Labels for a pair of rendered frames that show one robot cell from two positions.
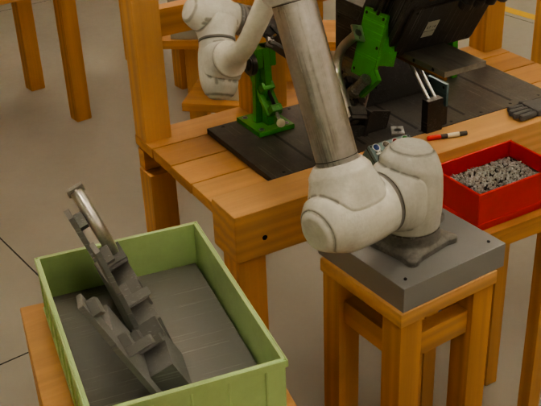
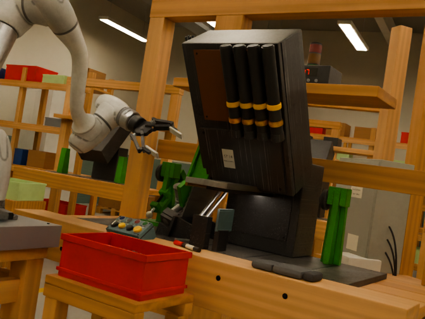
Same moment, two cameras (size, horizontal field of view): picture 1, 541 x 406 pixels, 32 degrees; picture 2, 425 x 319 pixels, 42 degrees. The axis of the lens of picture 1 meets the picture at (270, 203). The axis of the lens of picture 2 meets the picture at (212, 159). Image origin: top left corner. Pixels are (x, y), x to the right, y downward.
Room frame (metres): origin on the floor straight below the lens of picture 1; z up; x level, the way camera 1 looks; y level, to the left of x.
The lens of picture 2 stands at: (1.85, -2.15, 1.16)
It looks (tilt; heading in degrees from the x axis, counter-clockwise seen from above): 1 degrees up; 62
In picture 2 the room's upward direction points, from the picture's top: 9 degrees clockwise
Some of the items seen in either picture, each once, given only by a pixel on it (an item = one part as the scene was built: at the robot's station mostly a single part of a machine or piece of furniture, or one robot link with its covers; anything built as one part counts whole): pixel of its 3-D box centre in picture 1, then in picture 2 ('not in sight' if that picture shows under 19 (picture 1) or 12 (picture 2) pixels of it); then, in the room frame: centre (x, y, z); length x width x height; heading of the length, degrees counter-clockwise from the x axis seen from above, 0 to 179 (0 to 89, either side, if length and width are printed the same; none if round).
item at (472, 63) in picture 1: (424, 52); (236, 187); (2.83, -0.51, 1.11); 0.39 x 0.16 x 0.03; 29
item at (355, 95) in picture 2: not in sight; (277, 92); (3.11, -0.26, 1.52); 0.90 x 0.25 x 0.04; 119
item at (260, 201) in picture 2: (386, 43); (272, 204); (3.06, -0.42, 1.07); 0.30 x 0.18 x 0.34; 119
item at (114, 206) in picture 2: not in sight; (129, 204); (5.86, 8.64, 0.22); 1.20 x 0.81 x 0.44; 39
